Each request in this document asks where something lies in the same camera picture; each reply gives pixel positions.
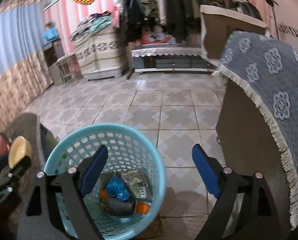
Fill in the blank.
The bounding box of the orange peel piece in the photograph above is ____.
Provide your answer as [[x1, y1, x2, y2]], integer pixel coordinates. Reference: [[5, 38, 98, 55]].
[[100, 188, 110, 199]]

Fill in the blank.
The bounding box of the grey metal can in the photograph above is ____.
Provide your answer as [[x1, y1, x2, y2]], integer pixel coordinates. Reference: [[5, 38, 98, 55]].
[[108, 198, 136, 216]]

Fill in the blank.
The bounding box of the blue plastic bag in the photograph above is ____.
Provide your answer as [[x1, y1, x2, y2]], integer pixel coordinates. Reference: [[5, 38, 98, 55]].
[[106, 176, 130, 201]]

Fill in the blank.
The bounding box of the orange round lid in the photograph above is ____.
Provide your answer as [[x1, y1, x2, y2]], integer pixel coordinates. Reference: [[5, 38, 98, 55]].
[[135, 202, 150, 215]]

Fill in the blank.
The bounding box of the white paper receipt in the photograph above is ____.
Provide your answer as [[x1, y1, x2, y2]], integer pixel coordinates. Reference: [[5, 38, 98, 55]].
[[120, 170, 153, 202]]

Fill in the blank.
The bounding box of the pink pig mug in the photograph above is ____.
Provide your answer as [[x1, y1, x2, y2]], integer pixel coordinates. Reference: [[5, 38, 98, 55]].
[[0, 132, 12, 156]]

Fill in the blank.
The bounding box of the brown shaggy carpet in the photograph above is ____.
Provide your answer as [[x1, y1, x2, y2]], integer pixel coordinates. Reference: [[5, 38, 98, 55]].
[[0, 112, 57, 239]]

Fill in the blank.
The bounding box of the blue and floral curtain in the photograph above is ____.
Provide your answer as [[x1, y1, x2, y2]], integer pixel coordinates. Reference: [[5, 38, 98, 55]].
[[0, 0, 52, 131]]

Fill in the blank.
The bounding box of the light blue laundry basket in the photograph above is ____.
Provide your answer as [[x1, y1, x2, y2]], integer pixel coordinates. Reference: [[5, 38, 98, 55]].
[[43, 123, 166, 239]]

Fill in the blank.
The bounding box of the small white stool table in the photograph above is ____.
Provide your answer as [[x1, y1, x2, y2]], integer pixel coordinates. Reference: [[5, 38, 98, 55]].
[[57, 53, 79, 87]]

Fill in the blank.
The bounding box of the grey water dispenser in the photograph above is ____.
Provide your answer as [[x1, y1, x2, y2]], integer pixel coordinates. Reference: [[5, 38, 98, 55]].
[[42, 39, 65, 85]]

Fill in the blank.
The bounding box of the grey patterned sofa cover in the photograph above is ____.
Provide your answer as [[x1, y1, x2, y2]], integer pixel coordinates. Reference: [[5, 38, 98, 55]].
[[217, 31, 298, 229]]

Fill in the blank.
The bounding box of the blue covered water bottle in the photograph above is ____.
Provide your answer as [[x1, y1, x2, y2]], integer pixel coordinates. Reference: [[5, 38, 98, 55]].
[[43, 22, 60, 42]]

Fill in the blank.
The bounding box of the cloth covered cabinet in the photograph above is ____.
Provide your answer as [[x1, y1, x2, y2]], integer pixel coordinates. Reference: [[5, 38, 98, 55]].
[[73, 26, 128, 80]]

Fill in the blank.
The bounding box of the low shelf with lace cover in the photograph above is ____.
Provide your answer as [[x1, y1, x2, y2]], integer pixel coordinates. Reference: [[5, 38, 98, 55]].
[[128, 43, 219, 74]]

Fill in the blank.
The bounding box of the pile of folded clothes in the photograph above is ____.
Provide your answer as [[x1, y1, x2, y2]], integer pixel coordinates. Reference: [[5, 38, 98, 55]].
[[70, 11, 112, 41]]

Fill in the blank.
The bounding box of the brown side table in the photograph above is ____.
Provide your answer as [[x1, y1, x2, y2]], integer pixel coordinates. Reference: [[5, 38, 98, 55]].
[[200, 5, 269, 61]]

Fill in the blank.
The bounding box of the clothes rack with garments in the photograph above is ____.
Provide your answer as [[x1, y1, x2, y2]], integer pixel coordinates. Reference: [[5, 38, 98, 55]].
[[118, 0, 261, 44]]

